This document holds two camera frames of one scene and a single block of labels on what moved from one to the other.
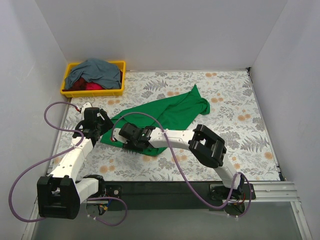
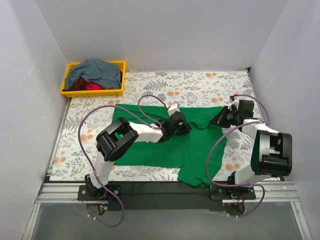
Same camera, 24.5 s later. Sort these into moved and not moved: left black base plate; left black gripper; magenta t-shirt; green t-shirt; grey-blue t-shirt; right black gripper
Moved: green t-shirt; right black gripper; left black gripper
Not moved: grey-blue t-shirt; left black base plate; magenta t-shirt
